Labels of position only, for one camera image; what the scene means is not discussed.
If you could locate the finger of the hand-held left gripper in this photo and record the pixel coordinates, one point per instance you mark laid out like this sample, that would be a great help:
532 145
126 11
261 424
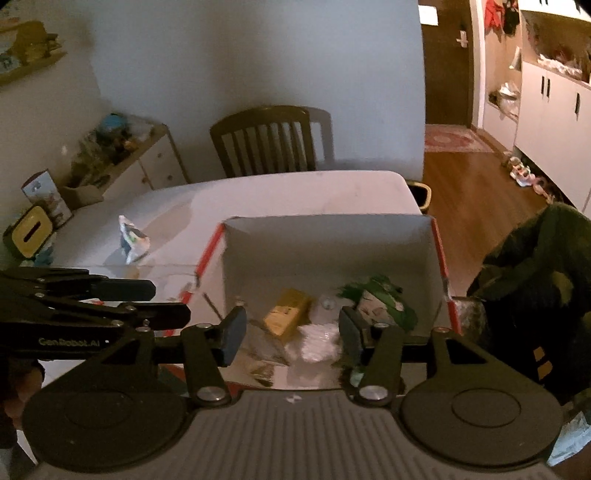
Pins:
124 289
171 314

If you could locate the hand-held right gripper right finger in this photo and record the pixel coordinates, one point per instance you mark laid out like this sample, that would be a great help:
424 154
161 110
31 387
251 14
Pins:
351 334

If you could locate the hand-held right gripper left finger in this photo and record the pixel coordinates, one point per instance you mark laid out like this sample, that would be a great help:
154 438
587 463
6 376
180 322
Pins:
233 334

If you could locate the white plastic bag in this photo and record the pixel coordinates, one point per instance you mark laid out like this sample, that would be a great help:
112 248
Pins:
318 344

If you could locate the green snack packet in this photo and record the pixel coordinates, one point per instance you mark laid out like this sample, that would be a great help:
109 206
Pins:
383 300

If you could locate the yellow small box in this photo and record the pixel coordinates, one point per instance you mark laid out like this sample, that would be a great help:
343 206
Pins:
286 313

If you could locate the red cardboard box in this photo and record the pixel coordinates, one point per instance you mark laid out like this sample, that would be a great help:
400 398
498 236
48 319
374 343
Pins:
323 249

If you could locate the person's left hand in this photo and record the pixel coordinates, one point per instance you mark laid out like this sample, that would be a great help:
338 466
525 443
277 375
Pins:
21 397

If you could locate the blue white packet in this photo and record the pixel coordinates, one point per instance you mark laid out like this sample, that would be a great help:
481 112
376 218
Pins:
133 240

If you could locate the yellow black tissue box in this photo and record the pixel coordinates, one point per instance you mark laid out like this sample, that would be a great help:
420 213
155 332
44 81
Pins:
30 230

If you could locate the printed picture box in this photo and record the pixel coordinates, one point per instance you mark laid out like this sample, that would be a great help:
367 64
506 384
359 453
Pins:
46 196

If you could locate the wooden sideboard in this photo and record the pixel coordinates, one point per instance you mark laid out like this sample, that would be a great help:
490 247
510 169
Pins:
152 166

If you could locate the black yellow trash bin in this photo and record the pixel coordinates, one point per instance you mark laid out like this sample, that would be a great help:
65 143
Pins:
421 196

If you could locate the dark green jacket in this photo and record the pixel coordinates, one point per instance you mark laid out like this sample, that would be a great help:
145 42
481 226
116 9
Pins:
535 295

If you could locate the wooden chair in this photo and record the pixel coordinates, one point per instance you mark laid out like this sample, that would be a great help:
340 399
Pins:
268 143

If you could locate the red patterned rug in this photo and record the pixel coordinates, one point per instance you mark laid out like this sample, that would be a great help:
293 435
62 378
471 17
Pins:
450 138

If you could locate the white sneaker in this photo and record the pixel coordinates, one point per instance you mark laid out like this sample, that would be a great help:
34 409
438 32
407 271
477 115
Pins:
521 175

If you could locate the pink shoe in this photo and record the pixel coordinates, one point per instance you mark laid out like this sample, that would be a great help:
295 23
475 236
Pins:
542 188

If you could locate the dark wooden door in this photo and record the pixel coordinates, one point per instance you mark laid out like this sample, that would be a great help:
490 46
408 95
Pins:
448 69

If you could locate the red hanging clothing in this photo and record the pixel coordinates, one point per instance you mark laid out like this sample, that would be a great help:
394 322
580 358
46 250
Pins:
495 13

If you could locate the black hanging bag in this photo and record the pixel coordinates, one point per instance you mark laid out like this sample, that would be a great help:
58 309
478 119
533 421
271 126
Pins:
510 16

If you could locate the wooden wall shelf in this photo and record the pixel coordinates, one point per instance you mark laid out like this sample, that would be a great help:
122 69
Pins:
27 55

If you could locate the white wall cabinet unit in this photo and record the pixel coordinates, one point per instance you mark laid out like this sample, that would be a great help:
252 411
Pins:
554 106

